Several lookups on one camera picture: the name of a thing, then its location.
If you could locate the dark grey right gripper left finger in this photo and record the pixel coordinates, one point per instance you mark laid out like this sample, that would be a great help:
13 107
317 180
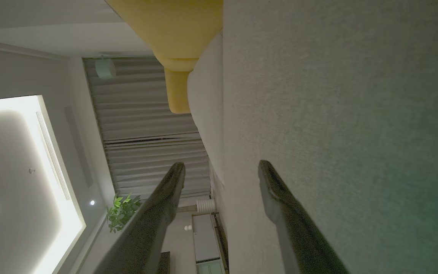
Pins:
146 228

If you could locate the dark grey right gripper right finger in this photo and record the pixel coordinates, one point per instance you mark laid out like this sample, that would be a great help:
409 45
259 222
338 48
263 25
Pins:
299 236

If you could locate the green potted plant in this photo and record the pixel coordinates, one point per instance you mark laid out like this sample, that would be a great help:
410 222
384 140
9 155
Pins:
122 213

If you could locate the white cabinet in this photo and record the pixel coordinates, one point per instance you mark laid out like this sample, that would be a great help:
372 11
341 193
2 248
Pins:
205 238

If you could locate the white ribbed vase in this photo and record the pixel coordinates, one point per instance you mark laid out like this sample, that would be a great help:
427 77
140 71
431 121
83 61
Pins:
205 206

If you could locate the grey pleated curtain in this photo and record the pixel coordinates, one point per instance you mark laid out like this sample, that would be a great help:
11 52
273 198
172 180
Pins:
139 121

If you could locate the grey sofa seat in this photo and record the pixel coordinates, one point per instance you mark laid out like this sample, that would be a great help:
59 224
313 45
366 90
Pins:
337 133

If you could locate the grey sofa cushion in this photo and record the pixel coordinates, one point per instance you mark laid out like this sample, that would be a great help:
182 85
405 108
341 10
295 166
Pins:
207 114

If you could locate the round pale pendant lamp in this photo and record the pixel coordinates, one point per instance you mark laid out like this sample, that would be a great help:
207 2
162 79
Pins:
105 68

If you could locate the yellow cushion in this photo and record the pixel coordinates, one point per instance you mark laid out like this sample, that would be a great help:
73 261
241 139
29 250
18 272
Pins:
173 26

